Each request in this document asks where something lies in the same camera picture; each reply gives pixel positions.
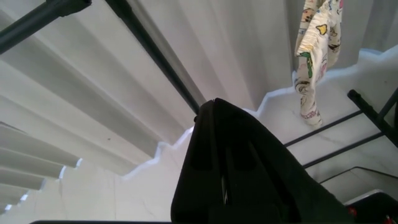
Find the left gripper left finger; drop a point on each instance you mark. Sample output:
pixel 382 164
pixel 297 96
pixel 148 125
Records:
pixel 196 186

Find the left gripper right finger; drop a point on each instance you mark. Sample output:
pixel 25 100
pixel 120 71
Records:
pixel 248 193

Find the black garment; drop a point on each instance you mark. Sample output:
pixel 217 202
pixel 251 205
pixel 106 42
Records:
pixel 304 193

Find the cream printed garment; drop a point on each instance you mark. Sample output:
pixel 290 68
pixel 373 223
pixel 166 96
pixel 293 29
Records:
pixel 314 46

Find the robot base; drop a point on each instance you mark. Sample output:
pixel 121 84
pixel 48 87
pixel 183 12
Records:
pixel 373 208

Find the black clothes rack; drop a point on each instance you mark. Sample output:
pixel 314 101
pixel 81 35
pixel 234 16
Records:
pixel 149 46

